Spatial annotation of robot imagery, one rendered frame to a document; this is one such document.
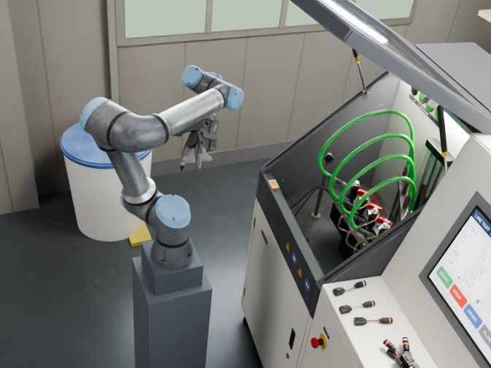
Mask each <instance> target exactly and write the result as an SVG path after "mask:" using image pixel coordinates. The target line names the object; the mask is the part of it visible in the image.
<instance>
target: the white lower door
mask: <svg viewBox="0 0 491 368"><path fill-rule="evenodd" d="M253 226H254V232H253V237H252V243H251V252H250V258H249V263H248V273H247V278H246V284H245V287H244V292H243V295H244V299H243V306H244V308H245V312H246V314H247V316H248V320H249V323H250V325H251V328H252V331H253V333H254V337H255V339H256V343H257V345H258V348H259V351H260V353H261V356H262V360H263V362H264V365H265V368H297V363H298V360H299V357H300V351H301V349H302V344H303V340H304V337H305V332H306V329H307V325H308V320H309V317H310V313H309V312H308V308H307V307H306V305H305V303H304V300H303V298H302V296H301V294H300V291H299V289H298V287H297V285H296V283H295V281H294V278H293V277H292V274H291V272H290V270H289V268H288V265H287V263H286V261H285V259H284V257H283V254H282V252H281V250H280V248H279V246H278V243H277V242H276V240H275V237H274V235H273V233H272V230H271V228H270V226H269V224H268V222H267V219H266V217H265V216H264V213H263V211H262V208H261V207H260V205H259V202H257V208H256V215H255V216H254V224H253Z"/></svg>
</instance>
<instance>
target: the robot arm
mask: <svg viewBox="0 0 491 368"><path fill-rule="evenodd" d="M181 81H182V83H183V84H184V85H185V86H186V87H187V88H188V89H190V90H192V91H193V92H195V93H196V94H197V96H195V97H193V98H191V99H188V100H186V101H184V102H182V103H180V104H178V105H176V106H174V107H172V108H170V109H168V110H166V111H163V112H161V113H159V114H155V113H152V114H149V115H147V116H140V115H135V114H134V113H132V112H130V111H128V110H126V109H125V108H123V107H121V106H119V105H118V104H116V103H114V102H113V101H112V100H110V99H106V98H104V97H97V98H95V99H92V100H91V101H89V103H87V105H85V107H84V108H83V111H82V113H81V115H80V126H81V128H82V129H83V130H84V131H85V132H87V133H89V134H90V135H91V136H92V137H93V138H94V141H95V143H96V145H97V147H98V148H99V149H100V150H102V151H104V152H106V153H107V155H108V157H109V159H110V161H111V163H112V165H113V167H114V169H115V171H116V173H117V175H118V177H119V179H120V181H121V183H122V185H123V189H122V191H121V194H122V195H121V196H120V200H121V204H122V206H123V207H124V208H125V209H126V210H127V211H128V212H130V213H131V214H133V215H135V216H137V217H138V218H139V219H141V220H142V221H144V222H146V223H147V224H148V225H150V226H152V227H153V228H155V230H156V238H155V240H154V241H153V244H152V246H151V258H152V260H153V262H154V263H155V264H157V265H158V266H160V267H163V268H165V269H178V268H181V267H184V266H185V265H187V264H188V263H189V262H190V261H191V260H192V257H193V247H192V244H191V241H190V239H189V226H190V220H191V213H190V207H189V204H188V203H187V201H186V200H185V199H183V198H182V197H180V196H176V195H174V196H172V194H169V195H164V194H162V193H160V192H159V191H158V190H157V188H156V185H155V183H154V181H153V180H152V179H150V178H149V177H147V176H146V173H145V171H144V169H143V167H142V164H141V162H140V160H139V157H138V155H137V153H140V152H145V151H148V150H152V149H154V148H157V147H159V146H162V145H163V144H165V143H167V142H168V140H169V138H170V137H171V136H173V137H174V136H177V137H180V136H182V135H183V134H184V133H187V132H191V133H190V134H189V138H188V139H187V141H186V143H185V146H184V149H183V152H182V156H181V160H180V170H181V171H182V170H183V168H184V165H185V163H195V162H196V163H195V164H196V166H197V168H198V169H200V168H201V165H202V161H212V157H211V156H210V155H208V154H207V153H206V152H210V151H214V150H216V144H217V140H218V137H217V136H216V134H217V130H218V123H219V120H215V117H216V112H218V111H219V110H222V109H223V108H225V107H226V108H227V109H231V110H236V109H238V108H239V107H240V105H241V104H242V103H243V97H244V94H243V91H242V90H241V89H239V88H237V87H235V85H231V84H229V83H227V82H224V81H223V79H222V76H221V75H219V74H216V73H213V72H204V71H202V70H201V69H200V68H199V67H197V66H187V67H186V68H185V69H184V70H183V71H182V74H181ZM215 143H216V144H215ZM214 145H215V147H214ZM194 154H195V155H194Z"/></svg>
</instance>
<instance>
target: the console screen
mask: <svg viewBox="0 0 491 368"><path fill-rule="evenodd" d="M418 278H419V279H420V280H421V282H422V284H423V285H424V286H425V288H426V289H427V291H428V292H429V294H430V295H431V297H432V298H433V300H434V301H435V303H436V304H437V305H438V307H439V308H440V310H441V312H442V313H443V314H444V316H445V317H446V319H447V321H448V322H449V323H450V324H451V326H452V328H453V329H454V330H455V332H456V333H457V335H458V337H459V338H460V339H461V341H462V342H463V344H464V345H465V347H466V348H467V349H468V351H469V353H470V354H471V355H472V357H473V359H474V360H475V361H476V363H477V364H478V365H479V367H480V368H491V204H490V203H489V202H488V201H487V200H486V199H485V198H484V197H483V196H482V194H481V193H480V192H479V191H478V190H477V191H476V192H475V194H474V195H473V196H472V198H471V200H470V201H469V202H468V203H467V205H466V206H465V208H464V210H463V211H462V212H461V214H460V216H459V217H458V218H457V220H456V221H455V222H454V224H453V226H452V227H451V228H450V230H449V232H448V233H447V234H446V236H445V237H444V239H443V240H442V242H441V244H440V245H439V246H438V248H437V249H436V250H435V252H434V254H433V255H432V256H431V258H430V260H429V261H428V262H427V264H426V265H425V267H424V268H423V270H422V271H421V272H420V274H419V276H418Z"/></svg>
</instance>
